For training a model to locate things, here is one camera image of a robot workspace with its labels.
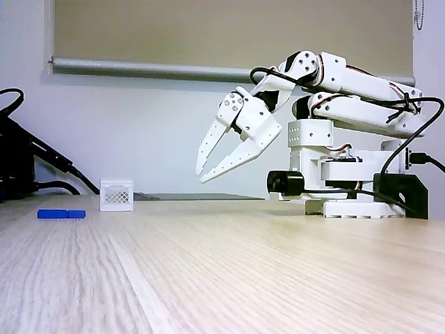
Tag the small white lattice crate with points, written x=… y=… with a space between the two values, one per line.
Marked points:
x=116 y=195

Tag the black cylindrical ferrite core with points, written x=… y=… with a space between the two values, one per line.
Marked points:
x=286 y=182

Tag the black table clamp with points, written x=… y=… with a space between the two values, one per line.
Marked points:
x=413 y=188

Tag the beige roller blind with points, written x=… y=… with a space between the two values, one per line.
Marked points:
x=208 y=31

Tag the black device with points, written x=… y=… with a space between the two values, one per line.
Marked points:
x=14 y=156

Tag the blue peg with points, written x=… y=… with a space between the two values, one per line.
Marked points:
x=60 y=214

